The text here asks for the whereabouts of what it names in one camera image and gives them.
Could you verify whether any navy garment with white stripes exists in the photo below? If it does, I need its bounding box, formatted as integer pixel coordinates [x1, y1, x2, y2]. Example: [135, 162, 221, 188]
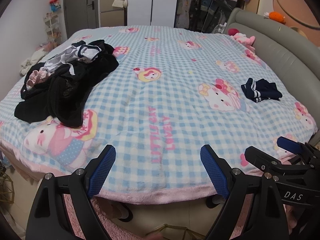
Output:
[241, 77, 283, 103]

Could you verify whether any white shirt with navy trim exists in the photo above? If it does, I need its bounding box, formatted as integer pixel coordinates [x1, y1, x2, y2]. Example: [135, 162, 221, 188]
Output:
[41, 44, 103, 77]

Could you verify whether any orange carrot plush toy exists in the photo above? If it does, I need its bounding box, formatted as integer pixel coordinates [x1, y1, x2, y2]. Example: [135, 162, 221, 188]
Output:
[264, 11, 286, 25]

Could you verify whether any grey padded bed headboard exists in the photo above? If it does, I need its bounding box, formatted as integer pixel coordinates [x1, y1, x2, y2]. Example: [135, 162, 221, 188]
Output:
[222, 7, 320, 145]

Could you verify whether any white wardrobe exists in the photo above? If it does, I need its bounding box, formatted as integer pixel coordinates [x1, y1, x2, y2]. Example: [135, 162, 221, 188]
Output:
[126, 0, 179, 27]

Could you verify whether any pile of black clothes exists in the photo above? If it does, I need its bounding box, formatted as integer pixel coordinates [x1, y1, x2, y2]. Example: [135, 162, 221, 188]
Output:
[14, 39, 119, 128]

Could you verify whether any blue checked printed blanket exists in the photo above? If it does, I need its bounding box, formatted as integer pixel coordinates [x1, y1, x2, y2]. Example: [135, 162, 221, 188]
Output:
[0, 25, 320, 198]

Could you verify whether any red and blue wall doll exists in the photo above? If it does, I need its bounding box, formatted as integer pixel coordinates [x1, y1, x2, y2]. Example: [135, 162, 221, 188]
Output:
[49, 0, 62, 12]

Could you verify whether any grey door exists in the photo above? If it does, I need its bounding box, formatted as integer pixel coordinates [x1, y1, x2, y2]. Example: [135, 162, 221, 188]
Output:
[63, 0, 102, 39]

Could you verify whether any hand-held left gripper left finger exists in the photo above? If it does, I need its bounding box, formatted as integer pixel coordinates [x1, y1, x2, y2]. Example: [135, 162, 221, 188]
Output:
[26, 144, 117, 240]

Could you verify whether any black and white slipper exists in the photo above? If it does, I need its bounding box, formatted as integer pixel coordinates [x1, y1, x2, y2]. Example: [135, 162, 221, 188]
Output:
[110, 202, 133, 223]
[206, 195, 226, 209]

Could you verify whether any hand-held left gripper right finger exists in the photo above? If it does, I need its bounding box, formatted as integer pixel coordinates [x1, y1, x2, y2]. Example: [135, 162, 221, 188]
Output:
[200, 144, 286, 240]

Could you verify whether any pink plush toy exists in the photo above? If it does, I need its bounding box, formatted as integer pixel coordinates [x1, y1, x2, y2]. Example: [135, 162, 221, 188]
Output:
[230, 32, 256, 51]

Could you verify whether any white shelf rack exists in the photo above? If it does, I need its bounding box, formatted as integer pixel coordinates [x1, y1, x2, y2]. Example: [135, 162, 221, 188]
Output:
[44, 12, 63, 48]

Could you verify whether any beige cabinet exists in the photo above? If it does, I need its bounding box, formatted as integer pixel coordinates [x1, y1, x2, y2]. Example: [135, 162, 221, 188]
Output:
[99, 0, 128, 28]

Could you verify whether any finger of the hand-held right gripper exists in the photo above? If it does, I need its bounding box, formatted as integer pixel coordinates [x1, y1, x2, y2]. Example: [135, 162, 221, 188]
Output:
[244, 146, 285, 178]
[277, 136, 307, 155]

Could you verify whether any dark glass-door wardrobe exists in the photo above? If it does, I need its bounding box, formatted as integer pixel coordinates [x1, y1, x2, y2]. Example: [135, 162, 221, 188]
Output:
[174, 0, 244, 34]

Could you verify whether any gold wire basket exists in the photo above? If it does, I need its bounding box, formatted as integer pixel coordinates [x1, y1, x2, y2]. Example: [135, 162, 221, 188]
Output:
[0, 172, 16, 205]

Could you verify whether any round glass wall lamp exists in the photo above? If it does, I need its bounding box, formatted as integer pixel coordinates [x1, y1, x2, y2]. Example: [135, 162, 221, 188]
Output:
[274, 0, 320, 28]

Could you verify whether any pile of white clothes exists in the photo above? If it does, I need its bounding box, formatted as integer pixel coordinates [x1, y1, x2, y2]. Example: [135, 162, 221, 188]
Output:
[19, 49, 48, 77]

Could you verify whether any pink ruffled garment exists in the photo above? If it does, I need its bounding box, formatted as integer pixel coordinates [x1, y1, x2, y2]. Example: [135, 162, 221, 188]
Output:
[25, 69, 52, 91]

